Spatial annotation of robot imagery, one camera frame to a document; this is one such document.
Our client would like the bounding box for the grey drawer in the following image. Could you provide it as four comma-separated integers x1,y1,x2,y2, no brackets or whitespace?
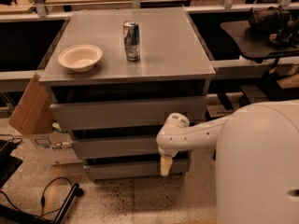
72,135,158,160
83,158,192,181
50,96,207,130

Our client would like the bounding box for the grey top drawer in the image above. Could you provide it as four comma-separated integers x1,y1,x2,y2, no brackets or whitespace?
50,96,207,130

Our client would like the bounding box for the black office chair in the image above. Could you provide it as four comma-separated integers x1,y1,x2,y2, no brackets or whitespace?
209,58,299,106

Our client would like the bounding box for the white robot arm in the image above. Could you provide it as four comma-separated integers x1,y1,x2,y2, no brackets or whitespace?
156,100,299,224

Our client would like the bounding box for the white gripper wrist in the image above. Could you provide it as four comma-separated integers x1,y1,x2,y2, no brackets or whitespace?
156,113,190,176

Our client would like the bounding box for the cardboard box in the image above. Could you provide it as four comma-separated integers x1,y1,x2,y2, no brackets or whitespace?
8,74,81,165

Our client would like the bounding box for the black cable on floor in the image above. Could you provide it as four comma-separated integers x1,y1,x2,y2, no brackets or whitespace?
0,176,75,219

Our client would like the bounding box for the grey bottom drawer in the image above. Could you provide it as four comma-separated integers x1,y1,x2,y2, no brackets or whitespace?
83,158,192,181

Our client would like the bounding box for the white paper bowl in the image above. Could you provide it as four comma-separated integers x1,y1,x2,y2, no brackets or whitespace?
58,45,103,72

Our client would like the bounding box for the grey drawer cabinet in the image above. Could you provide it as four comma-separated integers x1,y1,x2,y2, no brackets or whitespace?
39,8,215,180

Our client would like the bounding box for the silver blue drink can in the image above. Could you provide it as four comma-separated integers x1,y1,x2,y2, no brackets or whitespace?
123,21,140,62

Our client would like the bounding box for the black device on table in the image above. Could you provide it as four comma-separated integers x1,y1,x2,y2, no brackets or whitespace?
249,6,299,48

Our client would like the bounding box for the black side table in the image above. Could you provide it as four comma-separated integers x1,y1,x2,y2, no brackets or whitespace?
221,21,299,60

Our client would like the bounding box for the black equipment at left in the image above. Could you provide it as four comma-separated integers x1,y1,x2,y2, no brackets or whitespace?
0,139,22,188

